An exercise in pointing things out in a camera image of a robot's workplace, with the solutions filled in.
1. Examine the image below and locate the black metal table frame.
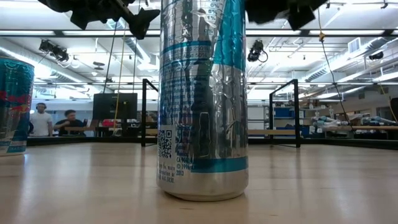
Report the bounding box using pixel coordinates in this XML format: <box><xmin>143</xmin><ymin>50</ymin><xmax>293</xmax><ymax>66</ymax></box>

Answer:
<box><xmin>26</xmin><ymin>135</ymin><xmax>398</xmax><ymax>151</ymax></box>

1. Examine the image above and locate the person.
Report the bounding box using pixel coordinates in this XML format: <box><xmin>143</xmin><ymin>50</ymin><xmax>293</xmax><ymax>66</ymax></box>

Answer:
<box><xmin>53</xmin><ymin>109</ymin><xmax>86</xmax><ymax>137</ymax></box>
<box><xmin>29</xmin><ymin>102</ymin><xmax>53</xmax><ymax>138</ymax></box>

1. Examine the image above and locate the black ceiling-mounted device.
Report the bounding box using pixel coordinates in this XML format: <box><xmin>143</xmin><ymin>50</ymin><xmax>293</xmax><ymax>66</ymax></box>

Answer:
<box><xmin>39</xmin><ymin>39</ymin><xmax>70</xmax><ymax>63</ymax></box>

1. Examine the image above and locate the blue storage bin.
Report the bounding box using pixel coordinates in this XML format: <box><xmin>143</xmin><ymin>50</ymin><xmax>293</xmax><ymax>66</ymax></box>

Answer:
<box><xmin>274</xmin><ymin>107</ymin><xmax>295</xmax><ymax>119</ymax></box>

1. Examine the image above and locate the black linear ceiling light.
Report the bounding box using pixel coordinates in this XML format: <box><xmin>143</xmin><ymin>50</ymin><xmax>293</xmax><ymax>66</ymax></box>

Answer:
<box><xmin>0</xmin><ymin>28</ymin><xmax>398</xmax><ymax>38</ymax></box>

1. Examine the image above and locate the teal Red Bull can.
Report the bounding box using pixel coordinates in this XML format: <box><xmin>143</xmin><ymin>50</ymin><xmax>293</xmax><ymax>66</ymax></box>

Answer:
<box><xmin>0</xmin><ymin>57</ymin><xmax>35</xmax><ymax>157</ymax></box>

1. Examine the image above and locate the yellow black hanging cord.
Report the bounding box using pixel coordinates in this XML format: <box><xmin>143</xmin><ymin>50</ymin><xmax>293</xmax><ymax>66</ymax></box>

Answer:
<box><xmin>315</xmin><ymin>0</ymin><xmax>354</xmax><ymax>127</ymax></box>

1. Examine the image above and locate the silver blue Red Bull can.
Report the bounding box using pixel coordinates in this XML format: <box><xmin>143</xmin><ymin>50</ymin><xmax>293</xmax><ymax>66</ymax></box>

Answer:
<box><xmin>156</xmin><ymin>0</ymin><xmax>249</xmax><ymax>202</ymax></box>

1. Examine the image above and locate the black hanging cable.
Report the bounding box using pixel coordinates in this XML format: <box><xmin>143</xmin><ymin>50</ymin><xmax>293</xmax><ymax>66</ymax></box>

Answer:
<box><xmin>103</xmin><ymin>21</ymin><xmax>121</xmax><ymax>93</ymax></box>

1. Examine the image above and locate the black overhead camera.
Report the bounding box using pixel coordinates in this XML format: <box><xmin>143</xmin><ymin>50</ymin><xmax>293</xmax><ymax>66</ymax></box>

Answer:
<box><xmin>247</xmin><ymin>39</ymin><xmax>269</xmax><ymax>63</ymax></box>

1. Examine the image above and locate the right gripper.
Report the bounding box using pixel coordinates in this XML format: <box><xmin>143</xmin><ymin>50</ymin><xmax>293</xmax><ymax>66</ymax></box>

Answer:
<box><xmin>245</xmin><ymin>0</ymin><xmax>327</xmax><ymax>31</ymax></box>

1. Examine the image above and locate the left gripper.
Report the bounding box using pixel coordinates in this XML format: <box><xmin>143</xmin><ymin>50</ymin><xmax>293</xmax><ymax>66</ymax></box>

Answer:
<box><xmin>37</xmin><ymin>0</ymin><xmax>161</xmax><ymax>40</ymax></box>

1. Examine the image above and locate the wooden top workbench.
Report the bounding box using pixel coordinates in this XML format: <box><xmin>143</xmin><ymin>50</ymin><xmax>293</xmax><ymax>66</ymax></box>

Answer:
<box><xmin>323</xmin><ymin>125</ymin><xmax>398</xmax><ymax>139</ymax></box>

